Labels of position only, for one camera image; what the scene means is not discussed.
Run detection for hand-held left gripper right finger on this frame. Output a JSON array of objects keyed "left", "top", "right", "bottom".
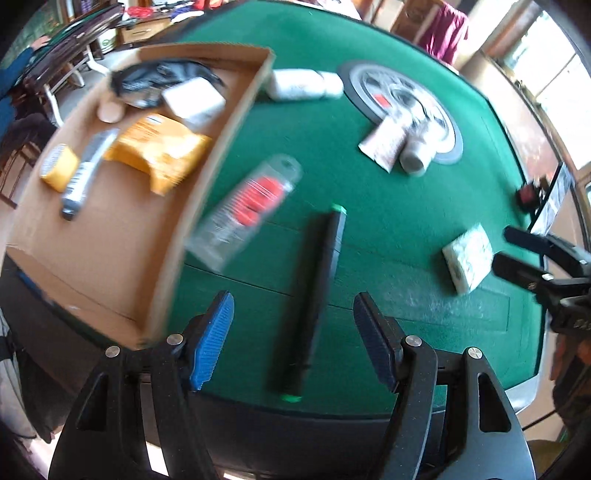
[{"left": 353, "top": 292, "right": 536, "bottom": 480}]

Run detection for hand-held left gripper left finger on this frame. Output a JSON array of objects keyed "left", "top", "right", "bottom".
[{"left": 48, "top": 291, "right": 235, "bottom": 480}]

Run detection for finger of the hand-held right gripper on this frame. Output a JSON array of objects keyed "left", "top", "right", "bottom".
[
  {"left": 503, "top": 225, "right": 591, "bottom": 278},
  {"left": 492, "top": 251, "right": 561, "bottom": 305}
]

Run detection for light blue tissue pack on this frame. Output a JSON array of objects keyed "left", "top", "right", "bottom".
[{"left": 442, "top": 224, "right": 495, "bottom": 296}]

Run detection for black pen with green caps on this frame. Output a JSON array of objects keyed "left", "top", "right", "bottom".
[{"left": 270, "top": 204, "right": 347, "bottom": 403}]

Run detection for shallow cardboard box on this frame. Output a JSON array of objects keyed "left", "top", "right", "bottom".
[{"left": 4, "top": 42, "right": 276, "bottom": 349}]

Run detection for clear plastic blister pack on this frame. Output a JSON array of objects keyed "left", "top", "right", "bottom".
[{"left": 185, "top": 154, "right": 303, "bottom": 273}]

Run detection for white bottle with green label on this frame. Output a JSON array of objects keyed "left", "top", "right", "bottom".
[{"left": 399, "top": 120, "right": 439, "bottom": 177}]

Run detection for yellow snack packet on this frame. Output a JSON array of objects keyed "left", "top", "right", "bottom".
[{"left": 104, "top": 114, "right": 214, "bottom": 195}]

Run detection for silver hand cream tube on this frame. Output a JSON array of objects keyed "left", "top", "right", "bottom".
[{"left": 61, "top": 128, "right": 122, "bottom": 221}]

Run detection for yellow jar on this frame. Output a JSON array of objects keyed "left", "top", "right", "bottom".
[{"left": 39, "top": 143, "right": 80, "bottom": 193}]

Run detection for white charger adapter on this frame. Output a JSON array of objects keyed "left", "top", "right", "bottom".
[{"left": 161, "top": 77, "right": 227, "bottom": 132}]

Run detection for white bottle with white cap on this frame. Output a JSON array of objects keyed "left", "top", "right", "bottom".
[{"left": 267, "top": 68, "right": 345, "bottom": 102}]

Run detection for black snack bag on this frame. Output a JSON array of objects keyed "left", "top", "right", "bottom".
[{"left": 108, "top": 60, "right": 225, "bottom": 109}]

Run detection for person's right forearm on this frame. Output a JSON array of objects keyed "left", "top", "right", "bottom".
[{"left": 549, "top": 337, "right": 591, "bottom": 416}]

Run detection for red and black phone stand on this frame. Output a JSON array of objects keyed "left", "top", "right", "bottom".
[{"left": 516, "top": 180, "right": 548, "bottom": 213}]

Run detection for smartphone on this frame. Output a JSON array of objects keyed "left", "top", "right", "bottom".
[{"left": 529, "top": 161, "right": 575, "bottom": 236}]

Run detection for window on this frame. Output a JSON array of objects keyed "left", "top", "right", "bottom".
[{"left": 501, "top": 9, "right": 591, "bottom": 121}]

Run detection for maroon garment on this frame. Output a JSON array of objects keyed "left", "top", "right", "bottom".
[{"left": 418, "top": 2, "right": 469, "bottom": 70}]

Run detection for round table control panel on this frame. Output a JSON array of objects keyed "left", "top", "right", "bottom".
[{"left": 337, "top": 60, "right": 464, "bottom": 166}]

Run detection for wooden side table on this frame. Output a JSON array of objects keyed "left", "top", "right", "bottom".
[{"left": 115, "top": 14, "right": 174, "bottom": 44}]

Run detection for dark mahjong table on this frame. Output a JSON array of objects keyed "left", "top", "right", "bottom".
[{"left": 23, "top": 4, "right": 125, "bottom": 79}]

